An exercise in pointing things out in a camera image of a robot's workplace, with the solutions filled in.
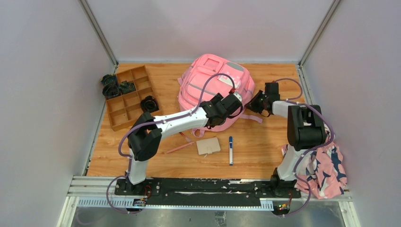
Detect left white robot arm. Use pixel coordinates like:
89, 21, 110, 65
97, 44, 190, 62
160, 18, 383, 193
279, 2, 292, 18
123, 92, 243, 195

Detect pink patterned cloth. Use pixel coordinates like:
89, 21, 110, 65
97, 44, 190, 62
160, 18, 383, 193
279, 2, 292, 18
295, 141, 347, 199

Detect small beige notebook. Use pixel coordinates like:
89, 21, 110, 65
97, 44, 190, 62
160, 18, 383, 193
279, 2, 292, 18
196, 137, 221, 155

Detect dark rolled sock in tray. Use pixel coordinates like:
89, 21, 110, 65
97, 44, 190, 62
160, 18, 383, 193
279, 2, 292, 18
119, 81, 136, 95

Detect red gel pen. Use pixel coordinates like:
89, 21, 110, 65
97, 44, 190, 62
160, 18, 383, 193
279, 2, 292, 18
179, 132, 191, 142

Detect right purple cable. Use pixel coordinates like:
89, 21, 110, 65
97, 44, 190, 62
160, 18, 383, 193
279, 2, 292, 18
274, 78, 336, 217

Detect dark rolled sock lower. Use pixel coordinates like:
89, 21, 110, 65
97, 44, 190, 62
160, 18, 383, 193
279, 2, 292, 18
102, 83, 121, 99

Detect pink school backpack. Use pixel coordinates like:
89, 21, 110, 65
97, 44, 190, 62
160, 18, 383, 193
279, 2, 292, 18
177, 53, 263, 138

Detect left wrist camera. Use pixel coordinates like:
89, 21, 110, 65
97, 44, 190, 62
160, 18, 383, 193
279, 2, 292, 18
232, 91, 242, 102

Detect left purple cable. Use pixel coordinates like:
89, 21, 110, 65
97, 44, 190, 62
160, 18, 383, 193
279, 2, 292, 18
105, 73, 236, 215

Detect purple cable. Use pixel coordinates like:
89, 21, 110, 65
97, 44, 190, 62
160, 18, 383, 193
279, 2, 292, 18
105, 73, 236, 215
274, 78, 336, 217

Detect wooden compartment tray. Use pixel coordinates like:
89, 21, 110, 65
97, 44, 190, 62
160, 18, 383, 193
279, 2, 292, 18
105, 66, 162, 131

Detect pink pen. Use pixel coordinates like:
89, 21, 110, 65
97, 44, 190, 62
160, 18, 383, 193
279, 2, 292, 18
166, 142, 194, 154

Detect blue white marker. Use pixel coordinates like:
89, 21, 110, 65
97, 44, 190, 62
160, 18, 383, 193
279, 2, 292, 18
229, 136, 234, 166

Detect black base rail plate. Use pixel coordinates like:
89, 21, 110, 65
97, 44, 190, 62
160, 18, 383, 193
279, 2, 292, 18
114, 178, 301, 207

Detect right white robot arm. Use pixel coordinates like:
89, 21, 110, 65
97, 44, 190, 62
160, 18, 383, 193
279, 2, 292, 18
246, 82, 326, 198

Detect dark rolled sock upper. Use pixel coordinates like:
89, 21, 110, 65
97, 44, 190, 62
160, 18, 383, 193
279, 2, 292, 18
101, 74, 117, 86

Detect dark rolled sock front tray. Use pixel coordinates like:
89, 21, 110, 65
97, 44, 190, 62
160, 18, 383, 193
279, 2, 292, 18
140, 96, 159, 113

